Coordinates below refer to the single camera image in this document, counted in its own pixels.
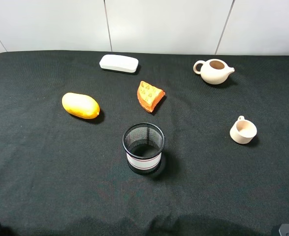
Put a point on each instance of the beige ceramic teapot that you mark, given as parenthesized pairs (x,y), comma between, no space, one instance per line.
(213,71)

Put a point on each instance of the yellow mango toy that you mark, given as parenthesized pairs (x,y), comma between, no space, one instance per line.
(80,105)

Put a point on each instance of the white glasses case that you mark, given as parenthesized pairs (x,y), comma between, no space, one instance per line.
(119,63)

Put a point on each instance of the beige ceramic cup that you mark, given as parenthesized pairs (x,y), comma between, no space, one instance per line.
(243,131)

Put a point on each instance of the orange waffle slice toy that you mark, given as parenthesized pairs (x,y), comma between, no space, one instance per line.
(149,96)

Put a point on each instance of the black table cloth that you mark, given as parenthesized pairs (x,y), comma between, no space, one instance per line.
(61,175)

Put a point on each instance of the black mesh pen cup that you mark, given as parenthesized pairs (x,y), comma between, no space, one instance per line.
(143,144)

